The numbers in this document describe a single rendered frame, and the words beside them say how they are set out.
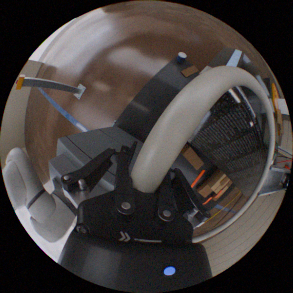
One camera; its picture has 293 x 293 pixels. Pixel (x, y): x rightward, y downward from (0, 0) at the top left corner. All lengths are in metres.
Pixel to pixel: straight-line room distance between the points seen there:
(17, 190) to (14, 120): 6.15
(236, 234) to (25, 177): 5.95
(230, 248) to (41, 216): 5.92
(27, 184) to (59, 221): 0.17
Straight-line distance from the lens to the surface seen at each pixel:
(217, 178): 1.43
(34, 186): 0.41
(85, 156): 0.44
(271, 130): 0.37
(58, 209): 0.42
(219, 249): 6.06
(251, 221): 5.61
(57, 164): 0.45
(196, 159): 1.11
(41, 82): 1.22
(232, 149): 0.50
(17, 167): 0.43
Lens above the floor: 1.06
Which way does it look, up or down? 74 degrees down
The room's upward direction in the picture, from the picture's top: 162 degrees counter-clockwise
